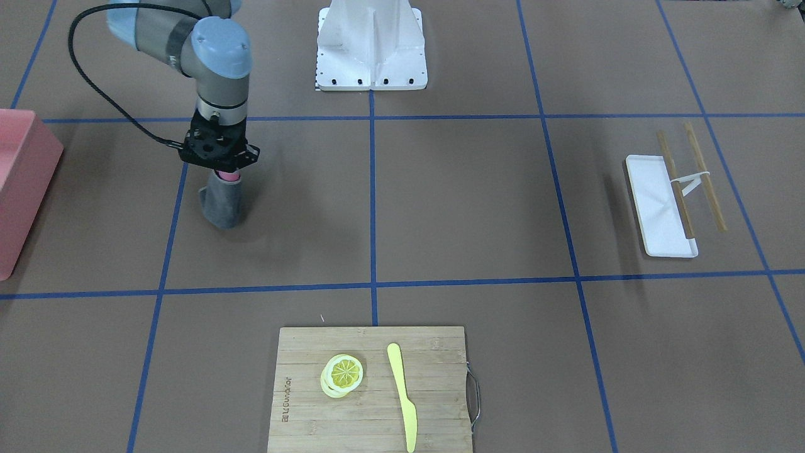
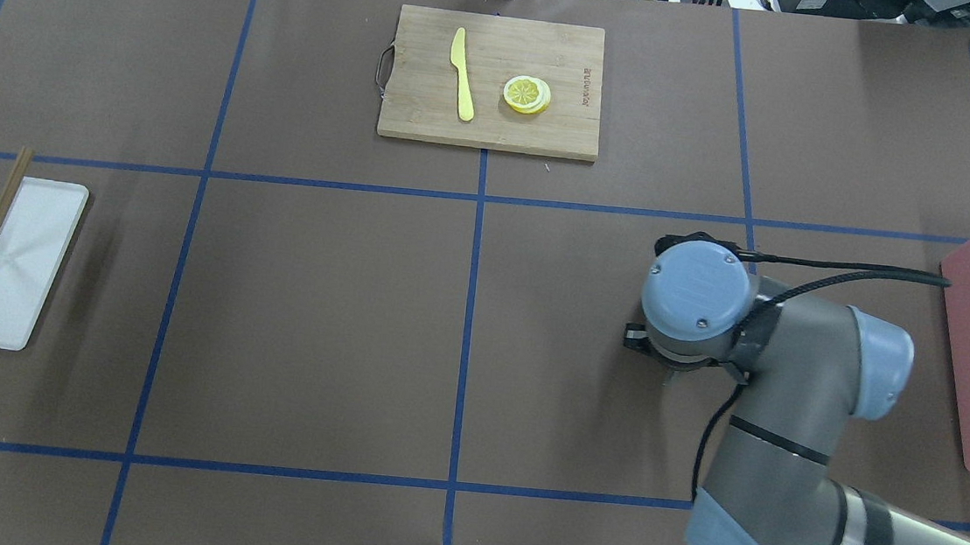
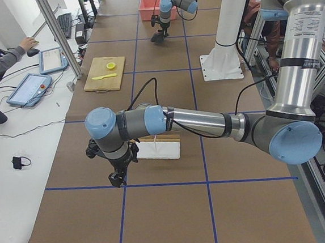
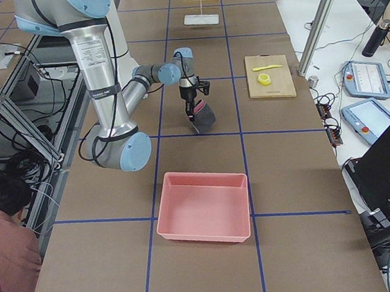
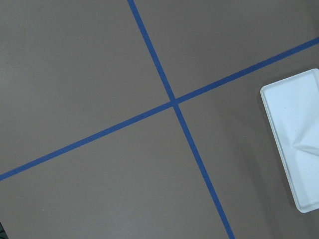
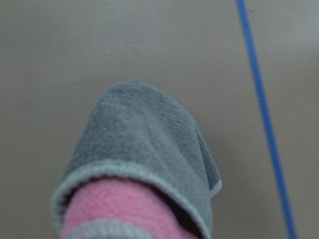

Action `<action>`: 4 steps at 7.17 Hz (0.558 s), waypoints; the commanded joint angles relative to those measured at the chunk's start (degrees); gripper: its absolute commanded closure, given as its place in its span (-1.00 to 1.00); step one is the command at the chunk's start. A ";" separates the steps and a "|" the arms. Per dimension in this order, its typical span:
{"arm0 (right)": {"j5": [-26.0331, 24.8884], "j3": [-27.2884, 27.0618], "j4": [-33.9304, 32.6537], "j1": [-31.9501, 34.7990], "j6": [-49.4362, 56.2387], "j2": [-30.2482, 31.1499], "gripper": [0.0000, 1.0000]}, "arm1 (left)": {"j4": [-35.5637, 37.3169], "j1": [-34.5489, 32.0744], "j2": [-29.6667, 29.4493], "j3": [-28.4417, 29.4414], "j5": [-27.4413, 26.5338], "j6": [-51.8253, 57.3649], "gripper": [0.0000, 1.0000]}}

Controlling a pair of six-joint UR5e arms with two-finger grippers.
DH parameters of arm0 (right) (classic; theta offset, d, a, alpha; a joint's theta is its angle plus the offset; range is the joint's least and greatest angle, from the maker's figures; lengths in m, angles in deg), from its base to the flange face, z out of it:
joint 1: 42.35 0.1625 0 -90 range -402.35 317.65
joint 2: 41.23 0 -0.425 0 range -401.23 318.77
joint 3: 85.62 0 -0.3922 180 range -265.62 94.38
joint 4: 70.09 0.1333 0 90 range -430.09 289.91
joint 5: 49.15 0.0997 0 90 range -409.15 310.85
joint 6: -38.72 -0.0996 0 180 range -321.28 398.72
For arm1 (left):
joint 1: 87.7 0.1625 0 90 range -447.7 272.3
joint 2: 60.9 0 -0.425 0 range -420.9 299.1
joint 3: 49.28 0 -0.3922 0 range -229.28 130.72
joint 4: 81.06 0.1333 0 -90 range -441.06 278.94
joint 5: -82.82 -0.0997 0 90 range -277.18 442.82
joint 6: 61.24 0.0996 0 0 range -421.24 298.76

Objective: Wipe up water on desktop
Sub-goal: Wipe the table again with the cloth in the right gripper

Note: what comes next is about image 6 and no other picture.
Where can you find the grey and pink cloth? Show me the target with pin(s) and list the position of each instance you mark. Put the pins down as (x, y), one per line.
(138, 132)

